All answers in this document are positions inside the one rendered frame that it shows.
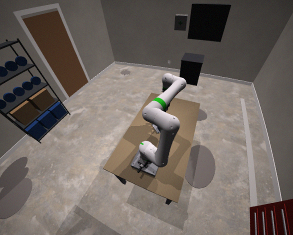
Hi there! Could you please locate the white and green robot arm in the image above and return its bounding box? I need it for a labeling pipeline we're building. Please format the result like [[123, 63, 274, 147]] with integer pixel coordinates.
[[137, 73, 187, 173]]

